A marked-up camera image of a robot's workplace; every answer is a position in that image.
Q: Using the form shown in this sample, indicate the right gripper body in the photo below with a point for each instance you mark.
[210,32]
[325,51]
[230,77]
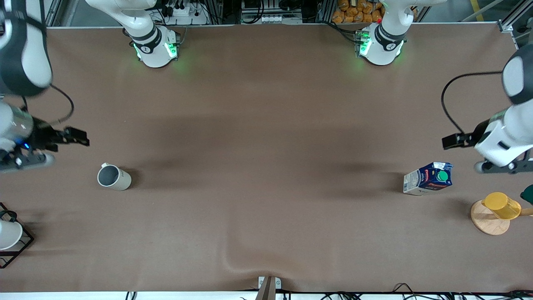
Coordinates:
[43,135]

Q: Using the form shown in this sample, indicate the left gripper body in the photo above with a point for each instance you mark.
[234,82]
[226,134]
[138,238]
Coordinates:
[478,134]

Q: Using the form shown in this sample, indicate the blue white milk carton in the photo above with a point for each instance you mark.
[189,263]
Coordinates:
[427,179]

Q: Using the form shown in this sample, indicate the beige mug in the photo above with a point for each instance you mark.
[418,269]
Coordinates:
[114,178]

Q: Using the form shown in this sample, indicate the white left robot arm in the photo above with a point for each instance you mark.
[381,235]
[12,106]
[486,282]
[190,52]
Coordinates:
[381,46]

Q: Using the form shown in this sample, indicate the dark green cup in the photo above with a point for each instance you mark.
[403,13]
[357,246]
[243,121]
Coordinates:
[528,194]

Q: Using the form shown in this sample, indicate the yellow plastic cup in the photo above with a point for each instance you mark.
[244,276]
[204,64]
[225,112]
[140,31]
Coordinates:
[501,205]

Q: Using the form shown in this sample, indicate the white cup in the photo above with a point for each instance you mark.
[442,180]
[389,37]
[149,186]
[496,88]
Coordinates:
[9,235]

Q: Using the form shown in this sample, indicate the round wooden mug stand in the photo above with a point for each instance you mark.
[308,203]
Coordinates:
[487,224]

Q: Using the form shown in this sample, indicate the orange packaged snacks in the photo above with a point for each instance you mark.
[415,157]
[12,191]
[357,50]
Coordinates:
[354,11]

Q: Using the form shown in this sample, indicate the white power strip with plugs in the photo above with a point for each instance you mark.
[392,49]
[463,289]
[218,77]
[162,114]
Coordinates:
[185,11]

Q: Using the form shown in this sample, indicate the small white power strip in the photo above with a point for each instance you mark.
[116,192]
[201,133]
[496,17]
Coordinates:
[275,18]

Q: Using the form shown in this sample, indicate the aluminium frame post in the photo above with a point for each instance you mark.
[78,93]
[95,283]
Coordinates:
[54,12]
[510,23]

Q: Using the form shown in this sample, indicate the grey metal table bracket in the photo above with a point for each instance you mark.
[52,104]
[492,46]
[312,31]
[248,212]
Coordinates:
[268,285]

